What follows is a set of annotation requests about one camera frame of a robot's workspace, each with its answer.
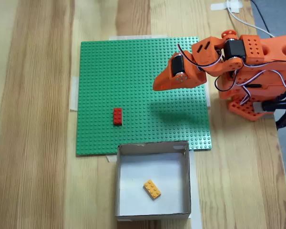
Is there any black cable on table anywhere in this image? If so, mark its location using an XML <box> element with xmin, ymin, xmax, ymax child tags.
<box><xmin>249</xmin><ymin>0</ymin><xmax>276</xmax><ymax>38</ymax></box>

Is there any white cable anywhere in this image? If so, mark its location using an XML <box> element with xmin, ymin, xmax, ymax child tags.
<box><xmin>225</xmin><ymin>0</ymin><xmax>276</xmax><ymax>38</ymax></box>

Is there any red lego block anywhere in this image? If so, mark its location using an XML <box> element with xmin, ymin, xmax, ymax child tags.
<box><xmin>113</xmin><ymin>107</ymin><xmax>123</xmax><ymax>126</ymax></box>

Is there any yellow lego block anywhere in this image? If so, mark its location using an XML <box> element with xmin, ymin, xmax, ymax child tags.
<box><xmin>143</xmin><ymin>179</ymin><xmax>163</xmax><ymax>200</ymax></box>

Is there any black table clamp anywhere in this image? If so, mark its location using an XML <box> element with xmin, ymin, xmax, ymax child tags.
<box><xmin>262</xmin><ymin>94</ymin><xmax>286</xmax><ymax>130</ymax></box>

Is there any green lego baseplate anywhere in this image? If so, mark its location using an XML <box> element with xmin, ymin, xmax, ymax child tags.
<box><xmin>75</xmin><ymin>36</ymin><xmax>213</xmax><ymax>156</ymax></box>

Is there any cardboard box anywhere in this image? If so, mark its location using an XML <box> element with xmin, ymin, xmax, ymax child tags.
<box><xmin>114</xmin><ymin>140</ymin><xmax>192</xmax><ymax>221</ymax></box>

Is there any gripper servo wire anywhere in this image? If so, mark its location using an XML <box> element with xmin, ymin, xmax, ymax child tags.
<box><xmin>177</xmin><ymin>43</ymin><xmax>226</xmax><ymax>72</ymax></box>

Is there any crossed tape over cable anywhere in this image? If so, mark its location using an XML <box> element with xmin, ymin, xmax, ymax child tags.
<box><xmin>209</xmin><ymin>0</ymin><xmax>244</xmax><ymax>14</ymax></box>

